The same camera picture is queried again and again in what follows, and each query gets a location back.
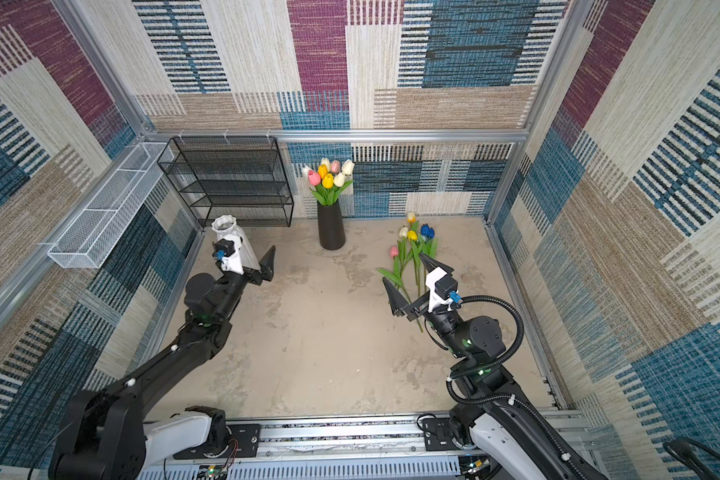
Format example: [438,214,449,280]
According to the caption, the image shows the blue tulip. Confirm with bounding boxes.
[415,224,437,286]

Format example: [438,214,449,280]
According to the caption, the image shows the white ribbed ceramic vase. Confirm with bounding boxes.
[211,215,259,275]

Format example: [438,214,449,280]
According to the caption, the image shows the black cylindrical vase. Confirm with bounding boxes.
[317,200,346,251]

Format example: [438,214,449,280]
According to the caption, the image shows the cream white tulip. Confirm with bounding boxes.
[341,160,355,176]

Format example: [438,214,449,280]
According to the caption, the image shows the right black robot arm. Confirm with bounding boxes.
[383,255,604,479]

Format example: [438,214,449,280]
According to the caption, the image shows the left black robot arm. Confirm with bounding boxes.
[48,247,276,479]

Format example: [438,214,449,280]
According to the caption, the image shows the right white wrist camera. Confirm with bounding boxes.
[425,267,462,313]

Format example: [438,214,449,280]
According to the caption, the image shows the black wire shelf rack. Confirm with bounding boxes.
[157,136,294,227]

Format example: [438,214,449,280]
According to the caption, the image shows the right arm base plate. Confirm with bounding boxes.
[416,413,474,452]

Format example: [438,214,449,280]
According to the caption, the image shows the aluminium rail with cable duct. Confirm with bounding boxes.
[77,411,601,480]

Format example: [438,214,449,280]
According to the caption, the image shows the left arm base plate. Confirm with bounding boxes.
[172,423,261,460]

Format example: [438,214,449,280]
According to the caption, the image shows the white wire mesh basket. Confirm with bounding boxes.
[48,142,165,269]

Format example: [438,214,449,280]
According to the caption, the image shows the black cables at right edge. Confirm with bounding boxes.
[662,436,720,480]

